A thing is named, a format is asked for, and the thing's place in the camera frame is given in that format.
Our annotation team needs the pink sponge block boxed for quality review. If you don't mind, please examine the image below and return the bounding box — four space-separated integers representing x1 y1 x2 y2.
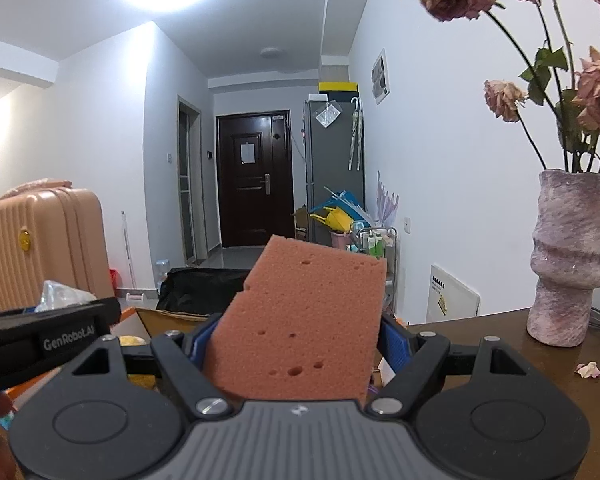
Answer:
202 234 389 406

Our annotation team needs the brown cardboard carton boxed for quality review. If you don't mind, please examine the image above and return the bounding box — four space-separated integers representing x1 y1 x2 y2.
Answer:
294 205 311 244

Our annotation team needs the grey interior door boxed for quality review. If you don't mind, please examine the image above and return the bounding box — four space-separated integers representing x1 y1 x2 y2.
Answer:
177 95 203 267

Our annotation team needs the black floor bag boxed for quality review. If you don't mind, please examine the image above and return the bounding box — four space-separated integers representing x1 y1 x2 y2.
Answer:
157 266 261 316

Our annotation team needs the clear water bottle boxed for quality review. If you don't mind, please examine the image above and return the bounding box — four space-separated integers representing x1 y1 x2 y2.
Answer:
156 259 172 296

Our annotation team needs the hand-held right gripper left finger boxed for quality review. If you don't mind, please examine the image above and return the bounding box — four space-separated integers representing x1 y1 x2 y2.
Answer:
72 316 241 420

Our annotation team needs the folded umbrella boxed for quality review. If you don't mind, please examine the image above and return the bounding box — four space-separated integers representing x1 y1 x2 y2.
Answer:
348 97 364 172

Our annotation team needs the pink textured vase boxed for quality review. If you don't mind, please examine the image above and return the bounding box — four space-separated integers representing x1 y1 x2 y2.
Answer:
526 169 600 349

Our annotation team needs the clear plastic document bag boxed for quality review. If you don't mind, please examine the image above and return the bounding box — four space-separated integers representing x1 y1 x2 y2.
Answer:
315 101 342 129

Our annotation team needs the blue wet wipes pack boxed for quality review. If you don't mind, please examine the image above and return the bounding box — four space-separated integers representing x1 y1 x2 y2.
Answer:
24 280 97 314

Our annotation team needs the purple wall decoration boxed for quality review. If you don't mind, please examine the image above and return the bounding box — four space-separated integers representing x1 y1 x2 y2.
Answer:
376 171 400 231

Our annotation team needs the yellow and black box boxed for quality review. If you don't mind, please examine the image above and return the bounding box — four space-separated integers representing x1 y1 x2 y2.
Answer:
318 81 360 101

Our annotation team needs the grey refrigerator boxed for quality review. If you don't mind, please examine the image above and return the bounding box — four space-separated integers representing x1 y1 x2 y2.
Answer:
302 97 366 241

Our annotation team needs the pink ribbed suitcase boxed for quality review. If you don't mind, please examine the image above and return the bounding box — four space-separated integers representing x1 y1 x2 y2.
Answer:
0 187 116 314

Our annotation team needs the dark brown entrance door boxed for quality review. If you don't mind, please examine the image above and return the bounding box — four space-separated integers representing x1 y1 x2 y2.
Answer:
216 110 294 249

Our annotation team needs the white flat board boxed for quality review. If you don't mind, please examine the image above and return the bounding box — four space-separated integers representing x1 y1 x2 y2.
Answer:
425 264 481 325

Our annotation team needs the pink folded cloth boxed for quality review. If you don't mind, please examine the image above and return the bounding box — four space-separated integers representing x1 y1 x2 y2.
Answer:
0 177 74 201

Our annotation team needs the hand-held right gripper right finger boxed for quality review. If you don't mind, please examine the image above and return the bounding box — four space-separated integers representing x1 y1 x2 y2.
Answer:
366 314 526 417

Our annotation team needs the metal wire trolley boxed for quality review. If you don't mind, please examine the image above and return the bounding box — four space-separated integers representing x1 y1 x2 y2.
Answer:
352 227 399 321

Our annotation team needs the dried pink roses bouquet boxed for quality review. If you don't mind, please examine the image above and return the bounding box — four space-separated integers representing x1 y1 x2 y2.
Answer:
416 0 600 177

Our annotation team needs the red cardboard box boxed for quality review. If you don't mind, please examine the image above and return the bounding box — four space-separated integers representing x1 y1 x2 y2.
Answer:
0 305 406 411

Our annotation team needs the blue clothes hangers bundle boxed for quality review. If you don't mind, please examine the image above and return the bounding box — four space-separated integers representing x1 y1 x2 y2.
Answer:
310 187 376 231

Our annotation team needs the person's left hand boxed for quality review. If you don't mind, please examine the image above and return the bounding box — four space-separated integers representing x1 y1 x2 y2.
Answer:
0 392 19 480

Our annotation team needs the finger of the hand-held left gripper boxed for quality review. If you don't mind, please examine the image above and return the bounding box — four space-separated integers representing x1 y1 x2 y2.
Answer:
0 298 122 336

